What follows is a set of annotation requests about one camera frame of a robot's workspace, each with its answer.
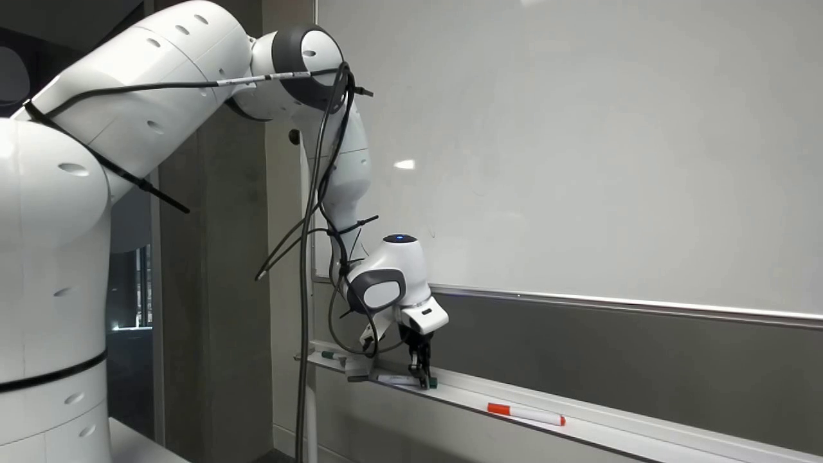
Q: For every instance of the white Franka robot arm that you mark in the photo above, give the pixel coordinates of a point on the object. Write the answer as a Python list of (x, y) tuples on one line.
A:
[(52, 258)]

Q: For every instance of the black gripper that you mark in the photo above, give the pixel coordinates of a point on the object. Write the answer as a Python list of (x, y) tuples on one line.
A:
[(419, 341)]

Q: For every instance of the grey whiteboard eraser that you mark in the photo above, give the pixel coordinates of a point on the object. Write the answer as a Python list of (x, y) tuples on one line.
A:
[(362, 367)]

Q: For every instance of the white whiteboard stand post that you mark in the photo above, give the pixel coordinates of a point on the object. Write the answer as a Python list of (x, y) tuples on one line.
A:
[(311, 413)]

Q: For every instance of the white marker tray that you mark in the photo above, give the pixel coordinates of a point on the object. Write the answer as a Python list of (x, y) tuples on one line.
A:
[(600, 429)]

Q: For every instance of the red whiteboard marker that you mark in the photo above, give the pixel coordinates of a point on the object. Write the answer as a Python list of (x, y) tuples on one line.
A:
[(501, 410)]

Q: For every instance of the large whiteboard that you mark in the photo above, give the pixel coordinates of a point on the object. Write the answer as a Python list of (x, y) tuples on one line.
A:
[(556, 146)]

